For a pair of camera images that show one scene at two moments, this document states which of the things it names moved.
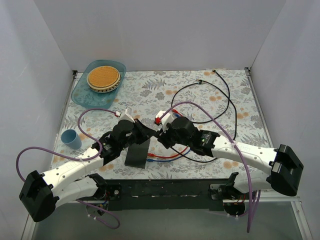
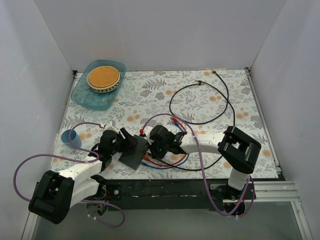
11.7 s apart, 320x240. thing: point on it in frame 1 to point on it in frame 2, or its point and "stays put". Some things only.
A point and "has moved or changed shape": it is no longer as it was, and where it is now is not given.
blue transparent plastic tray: [99, 84] stays put
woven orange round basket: [103, 79] stays put
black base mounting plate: [163, 194] stays put
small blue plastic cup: [71, 139] stays put
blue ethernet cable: [185, 154] to [144, 164]
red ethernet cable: [152, 155] has moved or changed shape
